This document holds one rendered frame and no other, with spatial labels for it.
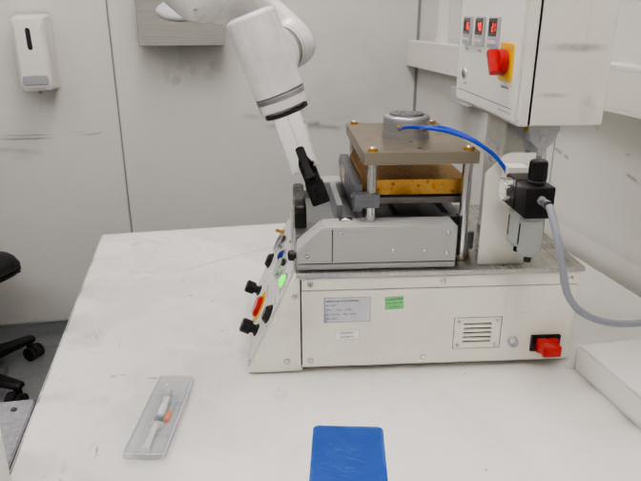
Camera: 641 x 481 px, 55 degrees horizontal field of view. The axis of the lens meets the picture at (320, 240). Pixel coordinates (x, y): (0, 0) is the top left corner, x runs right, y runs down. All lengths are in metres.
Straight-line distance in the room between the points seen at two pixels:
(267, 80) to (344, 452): 0.57
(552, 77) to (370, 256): 0.37
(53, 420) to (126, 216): 1.70
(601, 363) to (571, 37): 0.49
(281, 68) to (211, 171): 1.59
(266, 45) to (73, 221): 1.78
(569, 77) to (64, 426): 0.88
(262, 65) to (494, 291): 0.51
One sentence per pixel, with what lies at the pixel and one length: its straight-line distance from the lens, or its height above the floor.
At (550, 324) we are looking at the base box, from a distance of 1.09.
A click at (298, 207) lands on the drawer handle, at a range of 1.02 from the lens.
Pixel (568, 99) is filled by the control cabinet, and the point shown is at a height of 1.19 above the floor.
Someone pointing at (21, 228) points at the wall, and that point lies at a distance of 2.72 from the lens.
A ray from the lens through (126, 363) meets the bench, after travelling 1.12.
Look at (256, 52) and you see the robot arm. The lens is 1.01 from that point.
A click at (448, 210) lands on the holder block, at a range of 1.06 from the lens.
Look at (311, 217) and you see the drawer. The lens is 1.09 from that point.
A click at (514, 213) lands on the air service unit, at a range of 0.94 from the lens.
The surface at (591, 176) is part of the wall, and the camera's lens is 1.60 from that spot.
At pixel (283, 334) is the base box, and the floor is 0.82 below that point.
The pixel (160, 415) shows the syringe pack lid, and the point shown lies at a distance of 0.94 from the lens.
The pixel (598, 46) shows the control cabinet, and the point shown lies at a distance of 0.99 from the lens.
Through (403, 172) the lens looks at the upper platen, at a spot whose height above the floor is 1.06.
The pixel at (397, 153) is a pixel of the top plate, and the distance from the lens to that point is 0.95.
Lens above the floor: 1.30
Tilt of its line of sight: 20 degrees down
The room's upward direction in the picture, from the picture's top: straight up
